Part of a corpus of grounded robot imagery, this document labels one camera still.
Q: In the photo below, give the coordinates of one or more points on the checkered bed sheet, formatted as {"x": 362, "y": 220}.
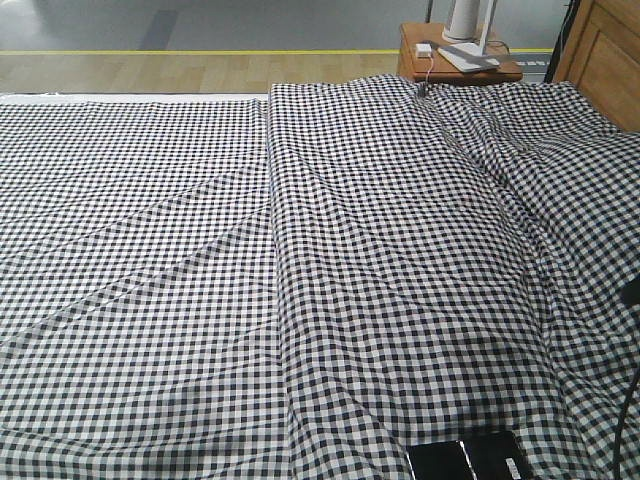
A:
{"x": 139, "y": 318}

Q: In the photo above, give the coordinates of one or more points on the white desk lamp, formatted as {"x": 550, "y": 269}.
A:
{"x": 472, "y": 57}

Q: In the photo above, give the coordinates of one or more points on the checkered folded quilt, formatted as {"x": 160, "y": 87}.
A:
{"x": 450, "y": 263}

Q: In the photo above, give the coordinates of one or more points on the white charger adapter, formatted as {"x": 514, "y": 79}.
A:
{"x": 423, "y": 50}

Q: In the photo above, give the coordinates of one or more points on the white cylindrical speaker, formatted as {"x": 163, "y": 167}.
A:
{"x": 462, "y": 21}

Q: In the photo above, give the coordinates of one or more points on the metal pole stand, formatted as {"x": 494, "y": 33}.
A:
{"x": 428, "y": 11}

